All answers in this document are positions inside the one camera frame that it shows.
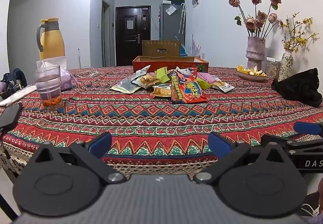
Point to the pink snack packet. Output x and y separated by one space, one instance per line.
205 77

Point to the brown plate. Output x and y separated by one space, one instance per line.
251 77

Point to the side door frame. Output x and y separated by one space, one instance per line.
106 32

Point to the plate of orange peels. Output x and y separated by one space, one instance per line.
249 71

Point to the hanging folded umbrella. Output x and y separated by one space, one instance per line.
182 18

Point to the small orange snack packet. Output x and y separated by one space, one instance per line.
160 91

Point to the pale pink decorative grass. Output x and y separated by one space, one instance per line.
194 47

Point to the large red snack bag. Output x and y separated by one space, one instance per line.
188 90

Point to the purple tissue pack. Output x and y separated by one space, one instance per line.
66 80

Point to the clear storage jar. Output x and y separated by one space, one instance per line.
272 68

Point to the grey teal snack packet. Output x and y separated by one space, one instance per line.
126 85

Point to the pink ribbed vase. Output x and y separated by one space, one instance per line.
255 52

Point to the silver snack packet food print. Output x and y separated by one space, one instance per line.
146 80

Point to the plain silver snack packet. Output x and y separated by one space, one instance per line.
185 70

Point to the dark jacket on chair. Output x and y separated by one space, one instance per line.
15 77

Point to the black cloth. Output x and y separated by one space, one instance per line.
297 87

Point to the blue plastic item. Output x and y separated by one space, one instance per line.
184 49

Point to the purple rolled mat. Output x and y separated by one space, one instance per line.
3 87

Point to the white folded plastic bag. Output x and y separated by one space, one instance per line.
17 95

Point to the green snack packet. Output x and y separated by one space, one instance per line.
161 73
204 84

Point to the dried pink roses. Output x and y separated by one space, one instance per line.
260 20

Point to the red cardboard box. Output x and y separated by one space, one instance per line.
171 63

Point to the yellow flower sprigs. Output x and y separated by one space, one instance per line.
299 41

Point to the grey refrigerator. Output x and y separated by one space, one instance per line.
171 27

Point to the yellow thermos jug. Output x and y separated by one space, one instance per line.
51 42

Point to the dark entrance door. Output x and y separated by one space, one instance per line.
131 44

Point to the white snack packet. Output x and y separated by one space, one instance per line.
222 85

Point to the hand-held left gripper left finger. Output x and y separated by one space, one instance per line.
101 142

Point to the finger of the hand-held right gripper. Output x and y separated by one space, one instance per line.
277 141
307 128

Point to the black smartphone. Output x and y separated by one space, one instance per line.
8 115

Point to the glass cup with goji berries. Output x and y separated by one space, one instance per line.
48 87

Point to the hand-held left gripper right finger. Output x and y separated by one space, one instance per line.
219 144

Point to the floral porcelain vase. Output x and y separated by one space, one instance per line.
286 65

